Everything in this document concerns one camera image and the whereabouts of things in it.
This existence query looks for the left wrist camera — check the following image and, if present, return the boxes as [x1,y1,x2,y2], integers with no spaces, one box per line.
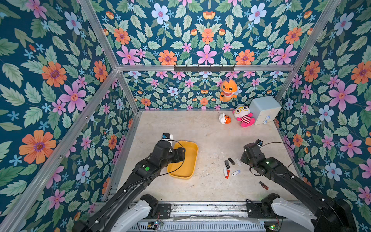
[161,132,174,141]

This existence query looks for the light blue cabinet box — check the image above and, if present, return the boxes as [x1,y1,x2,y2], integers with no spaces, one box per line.
[249,96,282,125]

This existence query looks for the pink white plush doll glasses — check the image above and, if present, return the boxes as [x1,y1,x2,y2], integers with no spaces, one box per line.
[232,105,256,128]

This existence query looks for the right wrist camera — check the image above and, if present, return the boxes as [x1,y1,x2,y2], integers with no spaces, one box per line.
[255,139,263,147]

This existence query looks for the white orange small plush toy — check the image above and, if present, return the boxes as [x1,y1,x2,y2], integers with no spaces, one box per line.
[218,113,231,124]

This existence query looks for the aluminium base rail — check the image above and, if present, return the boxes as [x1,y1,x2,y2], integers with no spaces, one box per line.
[86,200,308,232]

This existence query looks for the yellow plastic storage box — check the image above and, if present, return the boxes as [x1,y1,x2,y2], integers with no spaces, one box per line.
[167,140,199,180]

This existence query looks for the black silver swivel usb drive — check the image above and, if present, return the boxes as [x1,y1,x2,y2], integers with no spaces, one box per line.
[225,160,230,169]

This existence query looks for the black hook rail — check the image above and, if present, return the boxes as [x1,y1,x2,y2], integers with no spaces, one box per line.
[174,65,235,73]

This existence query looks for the orange plush toy on wall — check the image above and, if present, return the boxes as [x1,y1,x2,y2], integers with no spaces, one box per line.
[219,79,238,102]

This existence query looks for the white purple usb drive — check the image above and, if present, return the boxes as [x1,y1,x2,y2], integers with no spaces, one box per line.
[231,170,241,177]

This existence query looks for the red silver swivel usb drive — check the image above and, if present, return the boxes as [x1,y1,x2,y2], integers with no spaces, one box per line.
[259,181,269,190]

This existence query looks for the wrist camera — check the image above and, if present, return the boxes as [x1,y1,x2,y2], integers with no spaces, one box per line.
[255,139,263,147]
[161,132,174,141]

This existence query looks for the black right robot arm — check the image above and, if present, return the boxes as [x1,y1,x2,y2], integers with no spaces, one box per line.
[240,140,357,232]

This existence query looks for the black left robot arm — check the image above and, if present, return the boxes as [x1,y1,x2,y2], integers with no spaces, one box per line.
[72,140,186,232]

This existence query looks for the red usb flash drive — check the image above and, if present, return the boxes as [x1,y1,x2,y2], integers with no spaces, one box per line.
[225,169,230,179]

